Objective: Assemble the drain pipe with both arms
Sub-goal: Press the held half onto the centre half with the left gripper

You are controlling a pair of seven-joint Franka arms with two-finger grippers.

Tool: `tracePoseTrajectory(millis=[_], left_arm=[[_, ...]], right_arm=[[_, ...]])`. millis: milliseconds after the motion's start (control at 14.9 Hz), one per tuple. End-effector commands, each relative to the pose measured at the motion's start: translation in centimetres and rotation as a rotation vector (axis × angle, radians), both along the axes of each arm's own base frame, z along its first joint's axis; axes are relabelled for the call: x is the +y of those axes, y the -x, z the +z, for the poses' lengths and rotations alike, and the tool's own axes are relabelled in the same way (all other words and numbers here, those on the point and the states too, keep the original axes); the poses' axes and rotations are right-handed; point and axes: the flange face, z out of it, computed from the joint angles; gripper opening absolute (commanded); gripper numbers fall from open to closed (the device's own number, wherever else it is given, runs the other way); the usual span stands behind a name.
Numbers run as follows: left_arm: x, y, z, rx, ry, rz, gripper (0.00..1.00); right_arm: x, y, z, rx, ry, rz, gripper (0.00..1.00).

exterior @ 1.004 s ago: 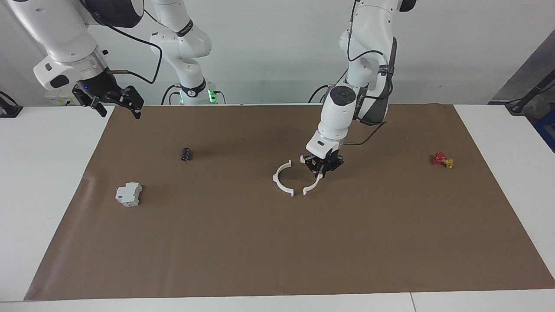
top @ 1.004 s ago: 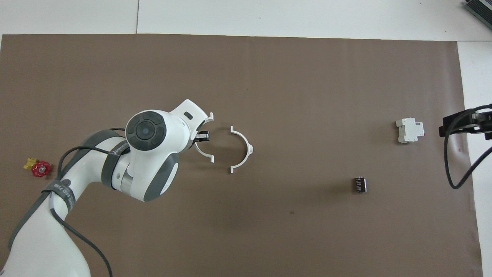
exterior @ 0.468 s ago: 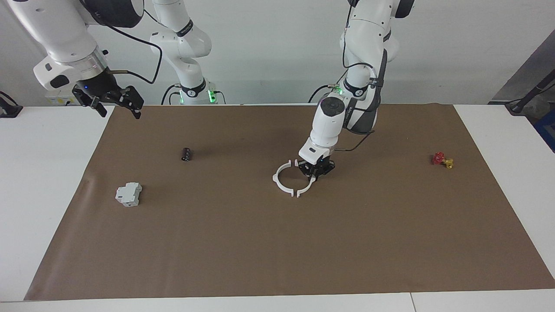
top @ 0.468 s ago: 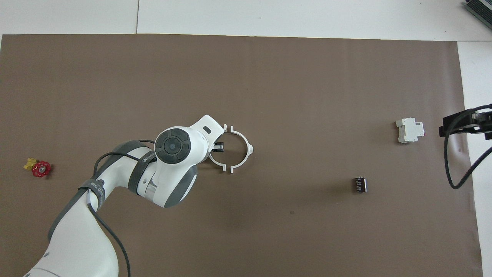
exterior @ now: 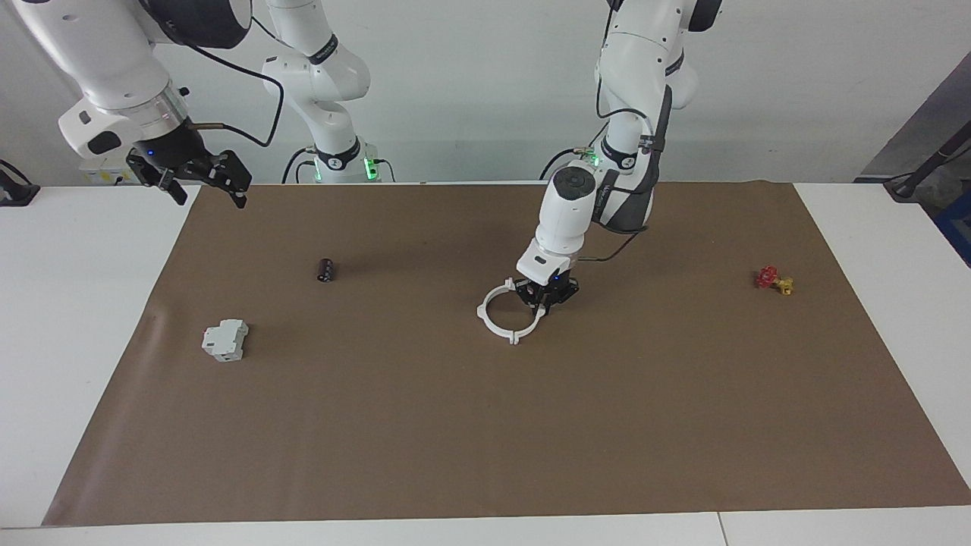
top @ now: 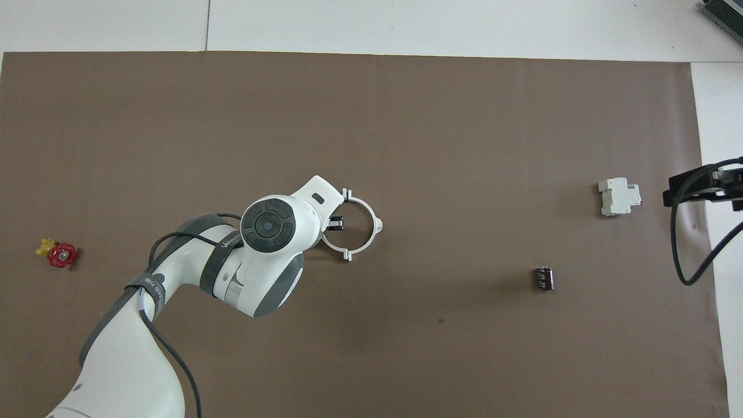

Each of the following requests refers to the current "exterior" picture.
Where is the white half ring pipe clamp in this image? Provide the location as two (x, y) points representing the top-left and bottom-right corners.
(476, 278), (521, 347)
(505, 284), (548, 344)

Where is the white power strip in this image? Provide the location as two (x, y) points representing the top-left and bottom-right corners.
(79, 155), (142, 186)

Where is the brown paper mat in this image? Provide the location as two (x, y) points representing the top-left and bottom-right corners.
(42, 182), (971, 527)

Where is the white circuit breaker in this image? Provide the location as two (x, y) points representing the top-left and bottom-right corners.
(201, 318), (250, 362)

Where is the black table clamp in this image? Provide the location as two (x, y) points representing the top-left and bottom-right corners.
(0, 159), (41, 207)

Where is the red yellow valve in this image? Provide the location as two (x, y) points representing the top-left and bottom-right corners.
(754, 265), (795, 296)

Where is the black stand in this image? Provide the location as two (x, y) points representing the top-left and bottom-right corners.
(884, 139), (971, 202)

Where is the black right base cable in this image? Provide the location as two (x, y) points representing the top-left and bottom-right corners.
(281, 146), (316, 184)

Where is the black base cable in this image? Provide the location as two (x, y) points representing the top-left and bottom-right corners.
(539, 121), (612, 181)
(281, 146), (316, 184)

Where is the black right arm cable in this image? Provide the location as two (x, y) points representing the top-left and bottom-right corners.
(156, 19), (288, 149)

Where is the black left base cable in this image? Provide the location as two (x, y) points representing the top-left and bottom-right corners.
(539, 121), (612, 181)

